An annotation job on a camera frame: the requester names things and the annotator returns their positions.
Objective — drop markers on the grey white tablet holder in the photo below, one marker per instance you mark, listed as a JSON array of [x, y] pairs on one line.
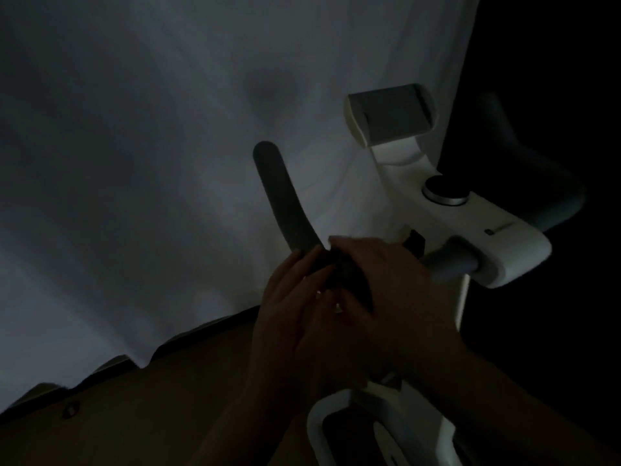
[[393, 113]]

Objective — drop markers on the white hanging sheet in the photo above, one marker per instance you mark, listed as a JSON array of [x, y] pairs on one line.
[[121, 164]]

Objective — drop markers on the white exercise bike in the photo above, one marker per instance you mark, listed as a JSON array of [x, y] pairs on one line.
[[509, 247]]

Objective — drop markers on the person's right forearm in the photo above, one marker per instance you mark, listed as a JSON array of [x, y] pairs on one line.
[[509, 412]]

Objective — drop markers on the small round floor fitting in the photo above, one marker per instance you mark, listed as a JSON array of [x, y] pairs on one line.
[[71, 410]]

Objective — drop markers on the person's right hand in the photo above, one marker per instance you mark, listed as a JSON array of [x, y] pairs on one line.
[[402, 310]]

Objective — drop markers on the grey cleaning cloth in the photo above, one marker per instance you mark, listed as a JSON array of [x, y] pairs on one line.
[[354, 281]]

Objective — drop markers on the person's left hand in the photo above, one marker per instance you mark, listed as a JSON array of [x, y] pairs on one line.
[[291, 344]]

